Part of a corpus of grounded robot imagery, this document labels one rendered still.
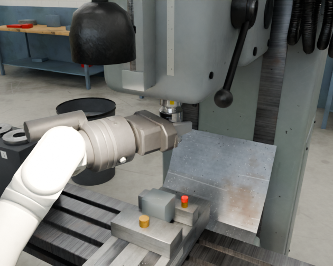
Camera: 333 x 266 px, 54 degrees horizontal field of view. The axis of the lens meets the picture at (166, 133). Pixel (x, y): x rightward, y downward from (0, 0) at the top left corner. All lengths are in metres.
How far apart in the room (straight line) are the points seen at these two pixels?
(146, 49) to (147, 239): 0.40
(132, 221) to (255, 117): 0.47
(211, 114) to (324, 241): 1.58
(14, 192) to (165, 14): 0.33
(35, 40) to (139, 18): 6.83
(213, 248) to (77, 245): 0.34
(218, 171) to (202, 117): 0.17
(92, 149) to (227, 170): 0.57
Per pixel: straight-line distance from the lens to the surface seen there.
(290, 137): 0.99
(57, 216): 0.98
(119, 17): 0.36
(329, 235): 2.49
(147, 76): 0.50
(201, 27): 0.49
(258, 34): 0.71
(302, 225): 2.51
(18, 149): 0.95
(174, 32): 0.50
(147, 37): 0.49
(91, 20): 0.35
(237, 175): 1.02
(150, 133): 0.57
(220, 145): 1.03
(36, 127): 0.55
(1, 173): 1.04
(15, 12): 7.59
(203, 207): 0.85
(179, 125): 0.62
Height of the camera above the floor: 1.48
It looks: 24 degrees down
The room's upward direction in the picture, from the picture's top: straight up
